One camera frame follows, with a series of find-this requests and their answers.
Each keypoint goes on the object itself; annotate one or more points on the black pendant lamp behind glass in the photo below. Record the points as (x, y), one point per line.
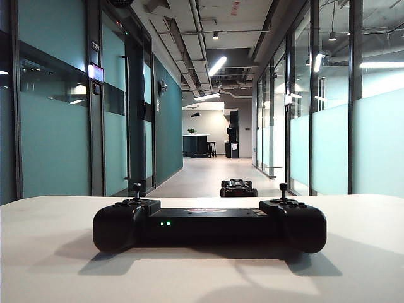
(332, 37)

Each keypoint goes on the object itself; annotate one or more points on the round black ceiling camera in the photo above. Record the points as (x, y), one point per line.
(121, 2)

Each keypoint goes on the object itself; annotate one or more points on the low hanging tube light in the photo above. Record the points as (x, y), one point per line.
(206, 97)

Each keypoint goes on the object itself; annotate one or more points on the dark bar counter white top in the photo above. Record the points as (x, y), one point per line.
(194, 146)

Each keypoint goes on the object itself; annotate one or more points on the small ceiling spot light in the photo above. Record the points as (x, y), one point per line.
(215, 36)

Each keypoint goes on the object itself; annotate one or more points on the black ceiling mounted projector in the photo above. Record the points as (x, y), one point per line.
(195, 115)

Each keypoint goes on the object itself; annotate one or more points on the long white ceiling tube light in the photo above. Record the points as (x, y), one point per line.
(217, 66)

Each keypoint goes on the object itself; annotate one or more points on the white tube light behind glass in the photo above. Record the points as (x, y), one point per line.
(318, 63)

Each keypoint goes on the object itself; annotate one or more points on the black remote control with joysticks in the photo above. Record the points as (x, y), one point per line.
(208, 225)

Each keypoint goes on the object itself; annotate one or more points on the tall black cabinet machine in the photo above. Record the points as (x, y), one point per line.
(234, 135)

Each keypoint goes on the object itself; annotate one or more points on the black quadruped robot dog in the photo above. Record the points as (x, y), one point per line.
(238, 187)

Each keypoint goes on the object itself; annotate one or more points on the black door access reader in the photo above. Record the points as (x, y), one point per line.
(97, 89)

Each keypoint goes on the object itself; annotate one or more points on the green potted plant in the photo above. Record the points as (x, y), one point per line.
(191, 131)

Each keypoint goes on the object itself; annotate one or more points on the dark wooden bar stool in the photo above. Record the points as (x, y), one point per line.
(212, 149)

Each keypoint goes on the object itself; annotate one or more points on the round black wall ornament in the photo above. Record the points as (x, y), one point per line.
(162, 87)

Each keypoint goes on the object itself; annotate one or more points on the glowing door display panel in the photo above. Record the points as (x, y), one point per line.
(96, 73)

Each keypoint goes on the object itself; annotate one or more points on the room number plate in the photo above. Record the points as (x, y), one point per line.
(95, 46)

